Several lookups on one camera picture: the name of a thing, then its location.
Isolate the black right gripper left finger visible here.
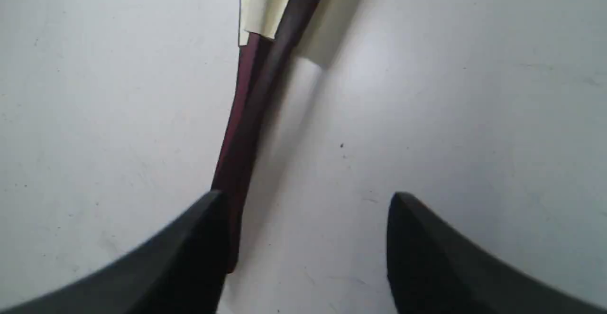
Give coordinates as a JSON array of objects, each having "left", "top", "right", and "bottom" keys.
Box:
[{"left": 4, "top": 191, "right": 230, "bottom": 314}]

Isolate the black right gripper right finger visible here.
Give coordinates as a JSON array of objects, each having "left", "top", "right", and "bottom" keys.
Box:
[{"left": 386, "top": 192, "right": 606, "bottom": 314}]

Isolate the painted paper folding fan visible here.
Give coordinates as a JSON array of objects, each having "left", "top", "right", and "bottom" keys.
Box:
[{"left": 211, "top": 0, "right": 321, "bottom": 273}]

